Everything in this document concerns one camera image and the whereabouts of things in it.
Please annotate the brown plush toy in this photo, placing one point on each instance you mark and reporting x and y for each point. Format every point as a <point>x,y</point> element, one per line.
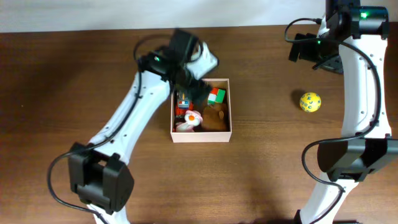
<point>215,117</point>

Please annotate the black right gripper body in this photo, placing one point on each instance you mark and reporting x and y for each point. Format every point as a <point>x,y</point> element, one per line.
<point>325,56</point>

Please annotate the colourful two-by-two puzzle cube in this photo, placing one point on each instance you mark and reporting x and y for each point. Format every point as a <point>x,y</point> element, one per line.
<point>216,95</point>

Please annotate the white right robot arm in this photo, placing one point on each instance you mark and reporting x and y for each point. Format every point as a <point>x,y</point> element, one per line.
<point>352,41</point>

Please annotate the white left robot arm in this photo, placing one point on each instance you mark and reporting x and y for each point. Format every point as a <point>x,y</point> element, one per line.
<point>98,171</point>

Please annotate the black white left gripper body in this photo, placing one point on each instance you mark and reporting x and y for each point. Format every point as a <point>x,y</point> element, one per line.
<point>197,86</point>

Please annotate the yellow ball with blue letters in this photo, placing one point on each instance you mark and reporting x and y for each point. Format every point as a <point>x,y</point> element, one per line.
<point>310,102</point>

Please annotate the pink open cardboard box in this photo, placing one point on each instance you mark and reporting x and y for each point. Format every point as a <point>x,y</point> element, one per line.
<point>200,134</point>

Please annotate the white pink duck toy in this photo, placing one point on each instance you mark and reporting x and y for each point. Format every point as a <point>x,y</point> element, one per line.
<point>192,120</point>

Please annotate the red grey toy fire truck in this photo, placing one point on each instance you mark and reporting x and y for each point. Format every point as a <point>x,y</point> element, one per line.
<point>182,105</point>

